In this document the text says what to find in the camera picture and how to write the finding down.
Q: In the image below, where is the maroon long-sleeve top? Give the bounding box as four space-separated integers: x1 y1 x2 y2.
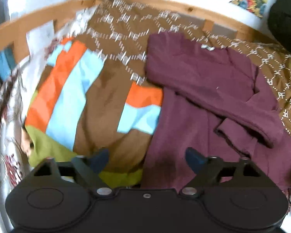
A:
141 32 291 190

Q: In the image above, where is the brown patterned PF blanket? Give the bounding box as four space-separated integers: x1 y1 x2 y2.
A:
22 0 291 188

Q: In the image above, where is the floral satin bed sheet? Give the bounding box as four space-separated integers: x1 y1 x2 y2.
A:
0 6 97 232

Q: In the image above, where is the black puffer jacket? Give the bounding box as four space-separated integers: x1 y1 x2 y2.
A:
268 0 291 53

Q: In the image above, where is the wooden bed frame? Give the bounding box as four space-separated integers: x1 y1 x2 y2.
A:
0 0 276 63

